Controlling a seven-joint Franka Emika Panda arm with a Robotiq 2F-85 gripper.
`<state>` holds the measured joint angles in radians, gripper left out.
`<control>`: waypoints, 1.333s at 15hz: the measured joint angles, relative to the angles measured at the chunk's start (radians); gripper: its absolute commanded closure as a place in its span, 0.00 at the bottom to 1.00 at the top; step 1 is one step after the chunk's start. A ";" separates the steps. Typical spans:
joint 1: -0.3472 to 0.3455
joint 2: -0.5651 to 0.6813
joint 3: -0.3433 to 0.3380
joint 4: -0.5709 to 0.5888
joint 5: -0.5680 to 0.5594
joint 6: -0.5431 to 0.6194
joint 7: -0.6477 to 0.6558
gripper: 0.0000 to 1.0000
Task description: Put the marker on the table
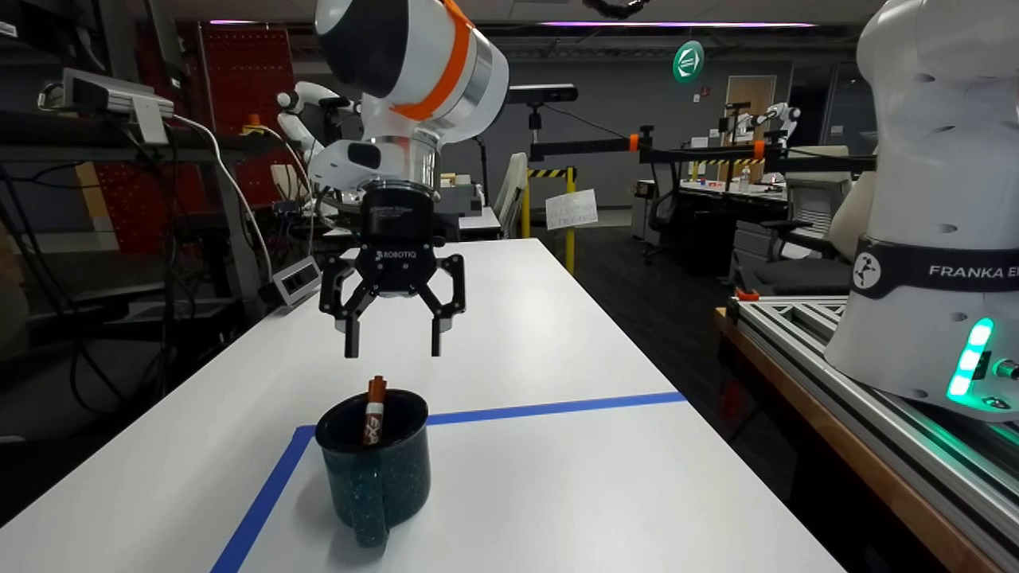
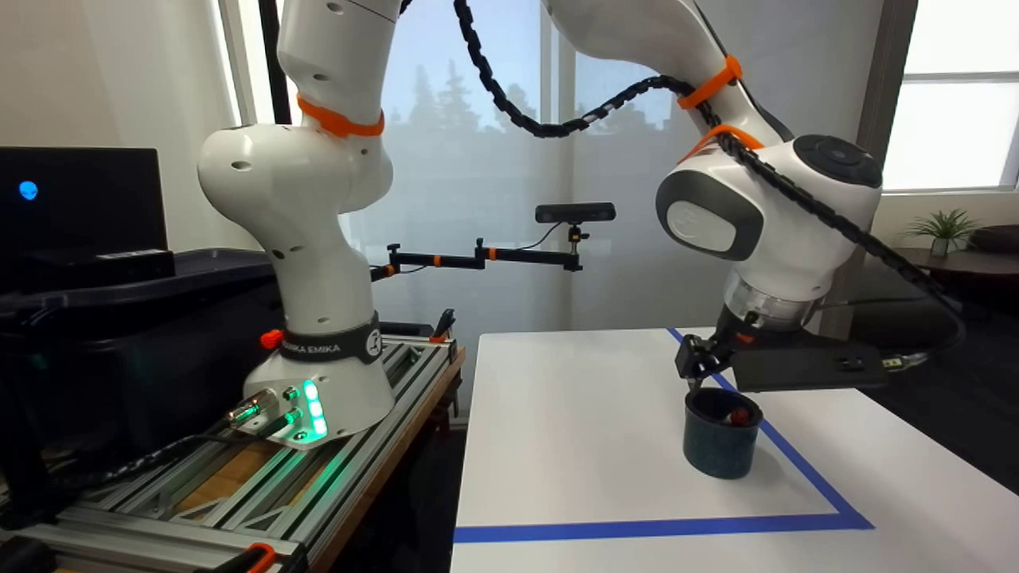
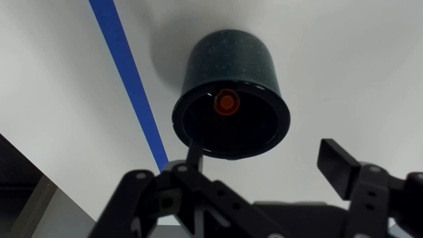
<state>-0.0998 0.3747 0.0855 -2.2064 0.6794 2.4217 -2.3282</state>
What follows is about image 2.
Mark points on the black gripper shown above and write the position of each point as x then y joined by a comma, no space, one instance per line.
722,341

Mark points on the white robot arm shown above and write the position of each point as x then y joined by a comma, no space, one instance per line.
321,266

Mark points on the dark blue cup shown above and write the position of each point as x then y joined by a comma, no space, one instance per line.
722,448

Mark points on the long blue tape strip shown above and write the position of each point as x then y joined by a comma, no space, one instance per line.
639,527
806,474

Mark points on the dark couch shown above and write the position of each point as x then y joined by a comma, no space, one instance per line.
893,319

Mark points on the black clamp lever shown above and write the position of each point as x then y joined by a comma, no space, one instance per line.
443,326

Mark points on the small potted plant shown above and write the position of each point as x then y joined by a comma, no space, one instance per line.
943,226

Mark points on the round dark coffee table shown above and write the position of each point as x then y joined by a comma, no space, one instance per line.
977,262

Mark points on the orange knob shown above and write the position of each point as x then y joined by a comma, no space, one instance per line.
271,341

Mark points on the orange clamp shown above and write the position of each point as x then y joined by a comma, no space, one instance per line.
261,557

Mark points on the black desk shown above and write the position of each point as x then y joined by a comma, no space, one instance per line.
160,352

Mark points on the black monitor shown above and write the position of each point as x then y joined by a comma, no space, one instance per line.
85,210

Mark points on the black bar camera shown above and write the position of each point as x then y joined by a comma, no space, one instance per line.
575,210

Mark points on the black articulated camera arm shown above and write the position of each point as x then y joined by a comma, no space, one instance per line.
512,257

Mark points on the aluminium frame mount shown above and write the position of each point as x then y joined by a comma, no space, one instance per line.
213,497

